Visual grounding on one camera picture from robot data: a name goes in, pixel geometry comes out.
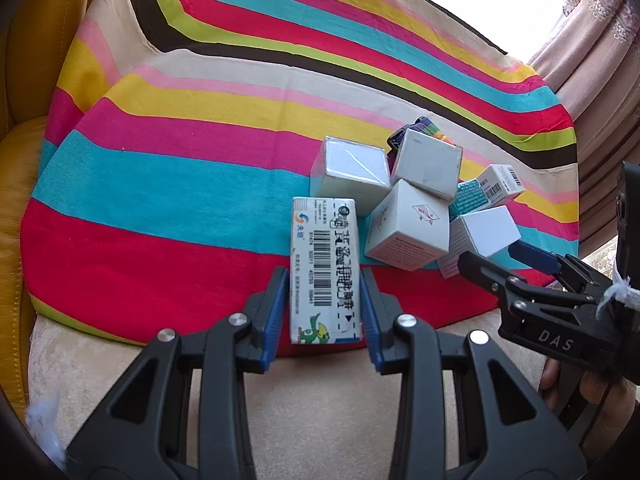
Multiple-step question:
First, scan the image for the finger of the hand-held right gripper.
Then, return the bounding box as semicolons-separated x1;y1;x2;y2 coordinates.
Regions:
511;239;594;289
457;250;531;311

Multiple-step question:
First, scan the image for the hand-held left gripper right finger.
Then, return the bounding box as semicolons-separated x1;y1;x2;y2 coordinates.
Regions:
360;266;586;480

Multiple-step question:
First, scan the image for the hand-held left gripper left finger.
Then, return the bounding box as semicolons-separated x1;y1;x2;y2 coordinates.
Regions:
65;266;291;480

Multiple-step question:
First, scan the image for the plain white box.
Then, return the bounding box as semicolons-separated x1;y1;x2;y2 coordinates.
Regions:
389;128;463;202
439;205;522;280

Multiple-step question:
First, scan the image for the white box green cartoon print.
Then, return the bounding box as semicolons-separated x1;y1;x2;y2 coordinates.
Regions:
289;196;365;346

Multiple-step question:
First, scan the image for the teal box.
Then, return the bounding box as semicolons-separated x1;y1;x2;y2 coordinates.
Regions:
447;180;493;221

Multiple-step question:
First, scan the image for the white barcode medicine box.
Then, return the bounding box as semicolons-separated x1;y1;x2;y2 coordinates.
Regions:
475;164;526;208

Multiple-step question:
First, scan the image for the clear-wrapped white box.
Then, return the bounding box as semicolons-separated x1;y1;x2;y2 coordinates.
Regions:
310;136;392;211

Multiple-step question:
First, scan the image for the rainbow webbing strap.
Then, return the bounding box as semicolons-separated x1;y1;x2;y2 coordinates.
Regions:
386;116;451;161

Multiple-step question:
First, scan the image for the person's right hand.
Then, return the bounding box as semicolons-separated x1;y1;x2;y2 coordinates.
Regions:
538;359;638;426

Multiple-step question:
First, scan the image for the white frayed cloth tie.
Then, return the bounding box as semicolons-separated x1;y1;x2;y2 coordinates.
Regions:
597;275;640;318

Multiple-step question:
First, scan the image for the white box with small logo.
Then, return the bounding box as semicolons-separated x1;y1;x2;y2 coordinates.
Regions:
364;179;453;272

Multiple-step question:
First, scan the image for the beige seat cushion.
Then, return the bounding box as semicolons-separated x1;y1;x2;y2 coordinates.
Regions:
27;305;551;480

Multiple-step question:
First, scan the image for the rainbow striped blanket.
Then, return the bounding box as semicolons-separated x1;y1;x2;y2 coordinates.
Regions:
20;0;583;361

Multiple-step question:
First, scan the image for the beige drape curtain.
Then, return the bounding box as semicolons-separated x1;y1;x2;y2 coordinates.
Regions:
527;0;640;281

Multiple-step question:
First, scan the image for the yellow leather sofa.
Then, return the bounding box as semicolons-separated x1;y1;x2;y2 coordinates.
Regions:
0;0;121;411

